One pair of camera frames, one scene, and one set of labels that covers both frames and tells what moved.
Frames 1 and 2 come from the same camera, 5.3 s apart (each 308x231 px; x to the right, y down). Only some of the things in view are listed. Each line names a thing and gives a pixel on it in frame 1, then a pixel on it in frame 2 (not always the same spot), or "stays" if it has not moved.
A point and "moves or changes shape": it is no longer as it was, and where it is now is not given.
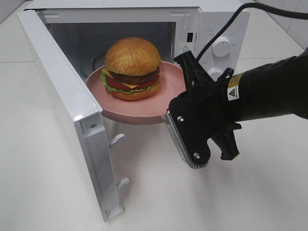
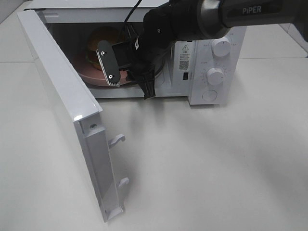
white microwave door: x=86 y=115 stays
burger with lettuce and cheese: x=132 y=70 moves or changes shape
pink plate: x=149 y=110 → x=93 y=75
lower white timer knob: x=215 y=72 stays
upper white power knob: x=221 y=47 stays
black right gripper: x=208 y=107 → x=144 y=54
